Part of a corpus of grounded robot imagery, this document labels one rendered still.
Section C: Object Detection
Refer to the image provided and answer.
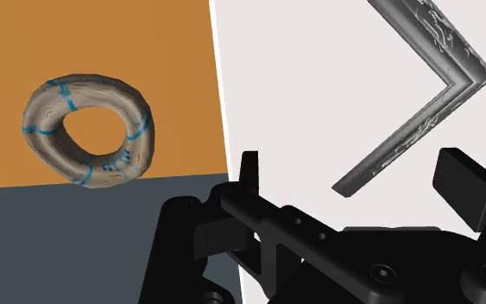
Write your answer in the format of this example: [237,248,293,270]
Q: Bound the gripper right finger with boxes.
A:
[432,146,486,304]

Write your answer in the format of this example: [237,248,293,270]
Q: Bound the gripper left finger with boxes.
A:
[137,149,400,304]

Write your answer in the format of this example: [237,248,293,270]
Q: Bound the grey ornate picture frame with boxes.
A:
[331,0,486,199]

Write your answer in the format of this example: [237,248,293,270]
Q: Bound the beige rope ring blue bands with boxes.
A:
[21,73,156,189]

